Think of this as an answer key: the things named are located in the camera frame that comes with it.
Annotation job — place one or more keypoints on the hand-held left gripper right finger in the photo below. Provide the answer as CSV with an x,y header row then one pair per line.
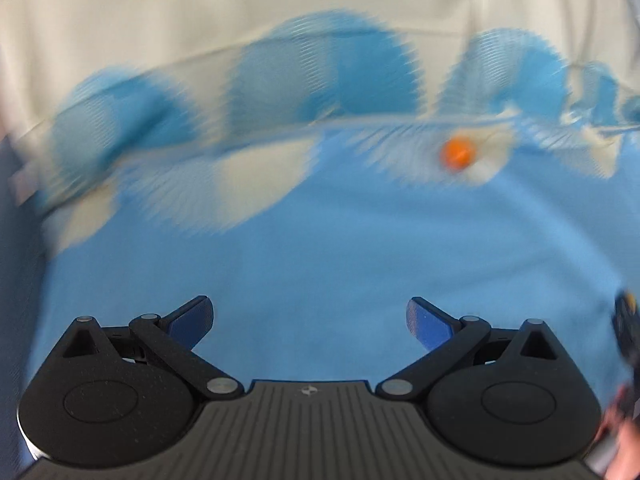
x,y
427,325

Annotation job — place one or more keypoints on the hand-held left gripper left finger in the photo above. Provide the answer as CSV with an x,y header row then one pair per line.
x,y
192,322

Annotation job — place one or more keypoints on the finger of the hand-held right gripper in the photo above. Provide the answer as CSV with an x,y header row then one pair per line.
x,y
629,330

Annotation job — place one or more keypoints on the orange cherry tomato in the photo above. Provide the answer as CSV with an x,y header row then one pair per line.
x,y
457,153

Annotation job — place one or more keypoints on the person's right hand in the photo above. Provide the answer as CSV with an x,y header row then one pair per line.
x,y
625,452

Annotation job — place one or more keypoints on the blue fan-print bedsheet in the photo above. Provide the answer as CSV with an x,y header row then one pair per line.
x,y
325,240

